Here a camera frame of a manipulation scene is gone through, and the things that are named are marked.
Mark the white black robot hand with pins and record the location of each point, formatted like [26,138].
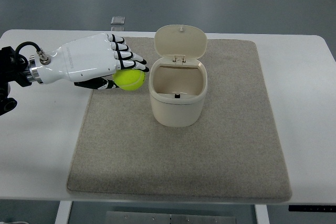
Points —
[86,62]

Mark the yellow tennis ball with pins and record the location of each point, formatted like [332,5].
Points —
[129,79]

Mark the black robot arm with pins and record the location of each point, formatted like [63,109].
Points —
[15,67]

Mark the small clear floor plate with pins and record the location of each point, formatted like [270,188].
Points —
[117,20]

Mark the beige bin with lid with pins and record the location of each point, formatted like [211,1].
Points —
[178,80]

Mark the white table leg left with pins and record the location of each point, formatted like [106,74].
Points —
[63,212]

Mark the white table leg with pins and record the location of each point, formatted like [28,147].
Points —
[262,214]
[63,212]

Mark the grey felt mat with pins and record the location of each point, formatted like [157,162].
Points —
[231,153]

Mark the white table leg right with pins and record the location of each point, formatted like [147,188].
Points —
[262,214]

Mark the black table control panel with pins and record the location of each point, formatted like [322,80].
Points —
[312,208]

